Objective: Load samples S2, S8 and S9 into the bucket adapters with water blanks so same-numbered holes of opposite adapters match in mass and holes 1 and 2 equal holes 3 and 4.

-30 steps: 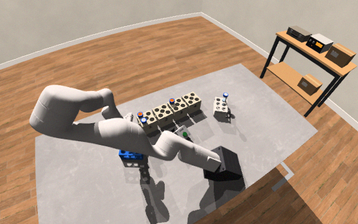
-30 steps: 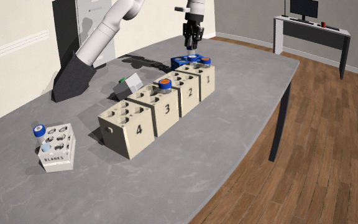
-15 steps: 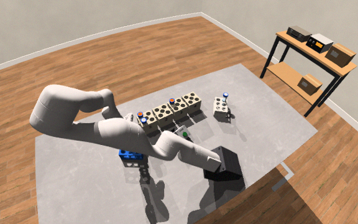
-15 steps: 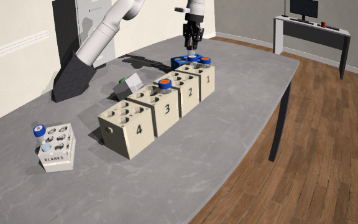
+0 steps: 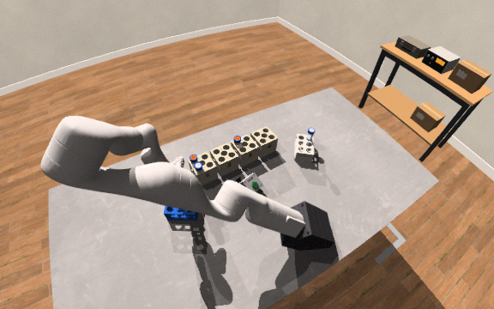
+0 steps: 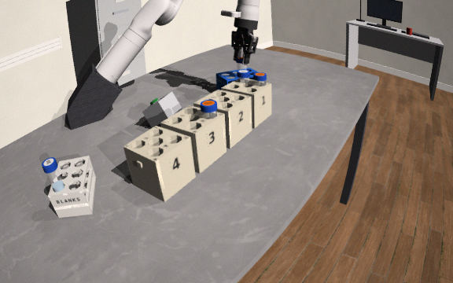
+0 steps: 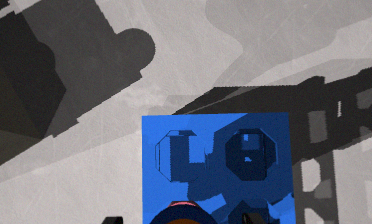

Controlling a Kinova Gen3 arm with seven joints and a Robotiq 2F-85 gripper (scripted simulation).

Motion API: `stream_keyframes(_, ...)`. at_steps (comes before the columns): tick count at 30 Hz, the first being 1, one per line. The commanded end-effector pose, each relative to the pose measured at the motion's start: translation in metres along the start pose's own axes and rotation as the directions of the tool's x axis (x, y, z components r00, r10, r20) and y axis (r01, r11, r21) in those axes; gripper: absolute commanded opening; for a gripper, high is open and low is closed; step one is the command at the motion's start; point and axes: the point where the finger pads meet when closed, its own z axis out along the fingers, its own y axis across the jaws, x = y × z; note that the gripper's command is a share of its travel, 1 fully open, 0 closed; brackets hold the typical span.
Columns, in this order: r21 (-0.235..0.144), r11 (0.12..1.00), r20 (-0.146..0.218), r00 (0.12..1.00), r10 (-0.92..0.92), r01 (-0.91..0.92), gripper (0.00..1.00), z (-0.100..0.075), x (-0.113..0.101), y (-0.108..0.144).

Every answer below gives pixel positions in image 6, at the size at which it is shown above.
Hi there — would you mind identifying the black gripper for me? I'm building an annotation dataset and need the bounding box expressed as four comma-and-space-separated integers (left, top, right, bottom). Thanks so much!
231, 18, 259, 65

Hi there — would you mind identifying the beige block with holes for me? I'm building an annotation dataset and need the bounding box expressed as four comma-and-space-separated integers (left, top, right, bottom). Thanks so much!
221, 79, 271, 128
193, 90, 252, 149
123, 126, 196, 202
160, 105, 227, 174

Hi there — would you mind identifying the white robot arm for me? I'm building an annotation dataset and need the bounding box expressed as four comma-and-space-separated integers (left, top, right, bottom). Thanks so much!
96, 0, 260, 84

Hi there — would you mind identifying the clear conical tube with tan liquid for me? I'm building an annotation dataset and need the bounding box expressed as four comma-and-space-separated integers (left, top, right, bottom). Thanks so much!
253, 72, 267, 86

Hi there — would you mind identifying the blue tube rack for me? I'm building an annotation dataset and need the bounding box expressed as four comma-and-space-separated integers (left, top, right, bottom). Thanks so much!
216, 68, 257, 90

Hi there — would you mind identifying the white tube rack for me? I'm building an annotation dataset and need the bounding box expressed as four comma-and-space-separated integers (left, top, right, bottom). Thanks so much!
48, 156, 96, 218

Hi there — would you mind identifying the conical centrifuge tube with pink liquid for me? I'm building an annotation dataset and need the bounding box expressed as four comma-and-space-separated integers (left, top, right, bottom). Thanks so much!
236, 57, 247, 70

